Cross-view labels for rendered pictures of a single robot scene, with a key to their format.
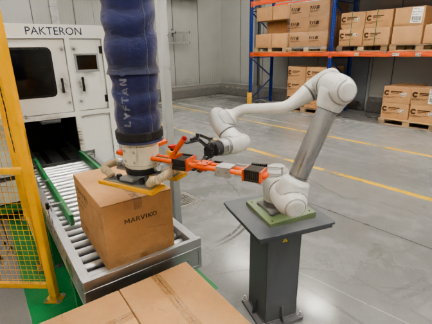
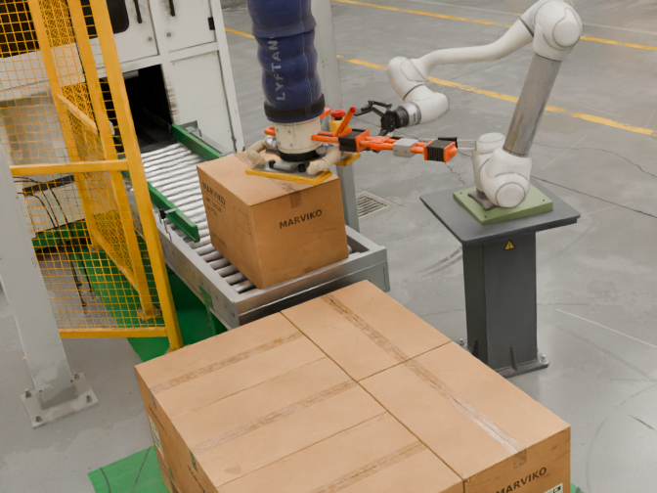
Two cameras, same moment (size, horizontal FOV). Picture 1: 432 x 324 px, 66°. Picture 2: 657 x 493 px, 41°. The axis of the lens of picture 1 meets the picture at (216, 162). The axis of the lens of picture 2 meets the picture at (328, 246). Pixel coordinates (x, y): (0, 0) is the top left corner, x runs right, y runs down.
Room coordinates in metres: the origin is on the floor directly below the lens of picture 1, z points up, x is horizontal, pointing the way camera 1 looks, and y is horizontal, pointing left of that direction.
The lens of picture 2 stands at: (-1.51, -0.21, 2.25)
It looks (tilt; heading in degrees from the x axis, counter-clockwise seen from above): 26 degrees down; 10
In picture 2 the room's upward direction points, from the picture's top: 8 degrees counter-clockwise
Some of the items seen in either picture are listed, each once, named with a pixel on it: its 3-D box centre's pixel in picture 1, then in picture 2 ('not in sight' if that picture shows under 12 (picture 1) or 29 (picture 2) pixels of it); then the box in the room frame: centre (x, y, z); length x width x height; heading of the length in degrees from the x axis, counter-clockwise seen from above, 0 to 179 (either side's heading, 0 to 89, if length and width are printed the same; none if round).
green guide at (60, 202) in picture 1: (45, 185); (136, 187); (2.66, 1.49, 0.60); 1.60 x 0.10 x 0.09; 35
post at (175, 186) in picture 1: (176, 211); (350, 217); (2.33, 0.32, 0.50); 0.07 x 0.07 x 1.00; 35
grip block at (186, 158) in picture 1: (184, 162); (354, 140); (1.44, 0.15, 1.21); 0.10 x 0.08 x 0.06; 151
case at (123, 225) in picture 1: (122, 210); (271, 213); (1.87, 0.59, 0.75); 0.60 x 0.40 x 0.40; 35
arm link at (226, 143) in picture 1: (222, 146); (407, 114); (1.67, -0.04, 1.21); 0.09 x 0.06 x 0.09; 41
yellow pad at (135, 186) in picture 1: (130, 181); (286, 168); (1.48, 0.41, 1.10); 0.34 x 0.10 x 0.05; 61
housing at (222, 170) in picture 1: (225, 170); (406, 148); (1.34, -0.04, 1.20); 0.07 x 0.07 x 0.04; 61
